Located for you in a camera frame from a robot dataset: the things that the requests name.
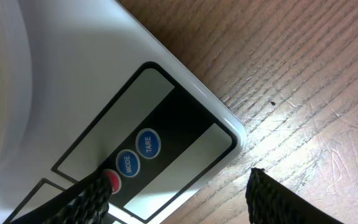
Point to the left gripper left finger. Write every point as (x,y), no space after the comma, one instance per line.
(85,202)

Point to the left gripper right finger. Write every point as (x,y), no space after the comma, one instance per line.
(269,202)

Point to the white digital kitchen scale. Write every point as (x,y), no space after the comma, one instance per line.
(85,87)

